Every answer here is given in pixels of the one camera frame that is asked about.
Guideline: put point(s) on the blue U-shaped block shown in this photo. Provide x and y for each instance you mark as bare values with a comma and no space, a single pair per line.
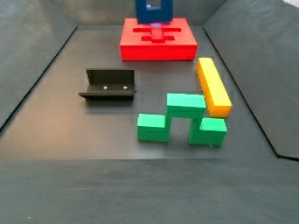
154,11

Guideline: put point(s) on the black angled fixture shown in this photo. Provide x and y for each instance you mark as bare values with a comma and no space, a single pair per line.
110,83

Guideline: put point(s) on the green stepped block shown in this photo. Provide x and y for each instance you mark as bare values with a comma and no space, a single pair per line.
206,130

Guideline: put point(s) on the yellow long block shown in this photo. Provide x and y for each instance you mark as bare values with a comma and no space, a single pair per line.
213,87

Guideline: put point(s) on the red slotted base block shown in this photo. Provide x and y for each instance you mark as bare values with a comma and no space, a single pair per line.
167,43

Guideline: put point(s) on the purple U-shaped block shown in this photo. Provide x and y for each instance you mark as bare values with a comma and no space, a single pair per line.
157,25

